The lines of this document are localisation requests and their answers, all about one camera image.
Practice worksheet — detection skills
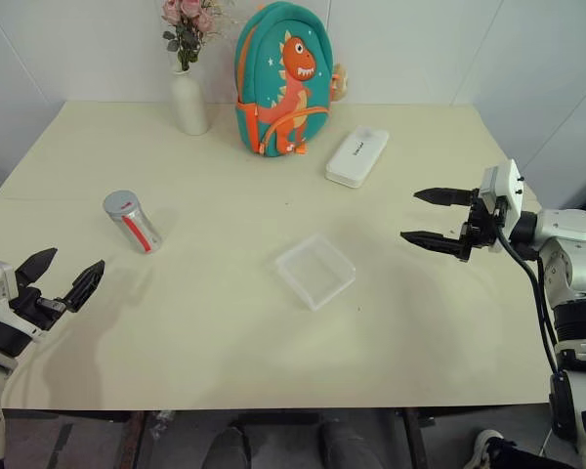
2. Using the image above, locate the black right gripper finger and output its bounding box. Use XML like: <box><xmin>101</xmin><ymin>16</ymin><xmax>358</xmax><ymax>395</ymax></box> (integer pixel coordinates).
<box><xmin>413</xmin><ymin>187</ymin><xmax>473</xmax><ymax>209</ymax></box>
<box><xmin>399</xmin><ymin>230</ymin><xmax>464</xmax><ymax>258</ymax></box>

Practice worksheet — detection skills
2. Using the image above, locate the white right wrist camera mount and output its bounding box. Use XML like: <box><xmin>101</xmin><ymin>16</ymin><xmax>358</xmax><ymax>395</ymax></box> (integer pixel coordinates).
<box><xmin>478</xmin><ymin>159</ymin><xmax>526</xmax><ymax>254</ymax></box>

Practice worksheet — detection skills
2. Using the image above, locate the pink flower bouquet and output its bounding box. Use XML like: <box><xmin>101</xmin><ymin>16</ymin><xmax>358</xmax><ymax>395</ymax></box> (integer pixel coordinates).
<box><xmin>161</xmin><ymin>0</ymin><xmax>236</xmax><ymax>74</ymax></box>

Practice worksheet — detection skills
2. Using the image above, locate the clear plastic box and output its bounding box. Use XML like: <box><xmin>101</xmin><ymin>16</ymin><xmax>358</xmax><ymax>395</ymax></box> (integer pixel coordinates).
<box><xmin>273</xmin><ymin>233</ymin><xmax>357</xmax><ymax>313</ymax></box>

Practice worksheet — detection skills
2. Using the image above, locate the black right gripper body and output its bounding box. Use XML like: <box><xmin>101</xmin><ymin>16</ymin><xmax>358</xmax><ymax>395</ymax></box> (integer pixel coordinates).
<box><xmin>457</xmin><ymin>187</ymin><xmax>510</xmax><ymax>264</ymax></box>

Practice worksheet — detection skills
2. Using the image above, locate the white rectangular case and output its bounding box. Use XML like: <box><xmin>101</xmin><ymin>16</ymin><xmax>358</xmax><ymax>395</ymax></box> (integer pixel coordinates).
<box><xmin>324</xmin><ymin>125</ymin><xmax>391</xmax><ymax>189</ymax></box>

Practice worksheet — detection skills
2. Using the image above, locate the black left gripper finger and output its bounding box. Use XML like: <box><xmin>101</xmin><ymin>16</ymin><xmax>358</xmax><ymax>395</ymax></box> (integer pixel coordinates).
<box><xmin>15</xmin><ymin>247</ymin><xmax>59</xmax><ymax>291</ymax></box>
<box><xmin>64</xmin><ymin>259</ymin><xmax>106</xmax><ymax>314</ymax></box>

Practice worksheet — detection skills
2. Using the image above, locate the dark grey rounded shape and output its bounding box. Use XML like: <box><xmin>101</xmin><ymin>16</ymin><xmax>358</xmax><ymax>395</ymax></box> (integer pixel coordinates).
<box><xmin>206</xmin><ymin>425</ymin><xmax>253</xmax><ymax>469</ymax></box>

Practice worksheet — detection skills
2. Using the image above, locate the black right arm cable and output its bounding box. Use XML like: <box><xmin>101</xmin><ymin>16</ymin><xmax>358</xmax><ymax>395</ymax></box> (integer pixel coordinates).
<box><xmin>496</xmin><ymin>227</ymin><xmax>570</xmax><ymax>387</ymax></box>

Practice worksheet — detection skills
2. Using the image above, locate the silver red can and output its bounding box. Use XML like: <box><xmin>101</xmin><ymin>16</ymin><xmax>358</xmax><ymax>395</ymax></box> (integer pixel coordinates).
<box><xmin>102</xmin><ymin>190</ymin><xmax>164</xmax><ymax>256</ymax></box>

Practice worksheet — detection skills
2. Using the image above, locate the white and black sneaker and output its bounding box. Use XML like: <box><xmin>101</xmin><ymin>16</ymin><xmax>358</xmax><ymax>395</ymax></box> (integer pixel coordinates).
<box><xmin>470</xmin><ymin>429</ymin><xmax>519</xmax><ymax>469</ymax></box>

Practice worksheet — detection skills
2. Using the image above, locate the beige plush toy pendant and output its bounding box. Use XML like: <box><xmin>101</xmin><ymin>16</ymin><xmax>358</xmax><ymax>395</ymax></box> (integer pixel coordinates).
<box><xmin>331</xmin><ymin>63</ymin><xmax>352</xmax><ymax>102</ymax></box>

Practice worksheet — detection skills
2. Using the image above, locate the white ceramic vase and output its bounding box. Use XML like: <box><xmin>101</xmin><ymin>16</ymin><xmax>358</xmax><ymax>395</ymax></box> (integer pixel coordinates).
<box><xmin>170</xmin><ymin>67</ymin><xmax>210</xmax><ymax>137</ymax></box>

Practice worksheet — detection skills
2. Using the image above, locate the teal dinosaur backpack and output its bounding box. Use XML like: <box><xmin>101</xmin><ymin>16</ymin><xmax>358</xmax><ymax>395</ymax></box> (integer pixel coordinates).
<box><xmin>233</xmin><ymin>1</ymin><xmax>335</xmax><ymax>158</ymax></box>

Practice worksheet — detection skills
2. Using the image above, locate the rusty dark table leg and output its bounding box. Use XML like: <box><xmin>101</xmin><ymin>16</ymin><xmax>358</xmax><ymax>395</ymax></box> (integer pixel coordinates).
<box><xmin>400</xmin><ymin>409</ymin><xmax>430</xmax><ymax>469</ymax></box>
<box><xmin>114</xmin><ymin>410</ymin><xmax>147</xmax><ymax>469</ymax></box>

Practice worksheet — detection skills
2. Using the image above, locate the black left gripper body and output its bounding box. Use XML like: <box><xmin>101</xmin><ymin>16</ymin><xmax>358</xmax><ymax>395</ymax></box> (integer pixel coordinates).
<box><xmin>8</xmin><ymin>286</ymin><xmax>70</xmax><ymax>339</ymax></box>

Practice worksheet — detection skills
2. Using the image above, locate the grey round object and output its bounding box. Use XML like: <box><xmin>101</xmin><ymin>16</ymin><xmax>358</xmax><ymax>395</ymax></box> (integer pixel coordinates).
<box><xmin>102</xmin><ymin>190</ymin><xmax>143</xmax><ymax>220</ymax></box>

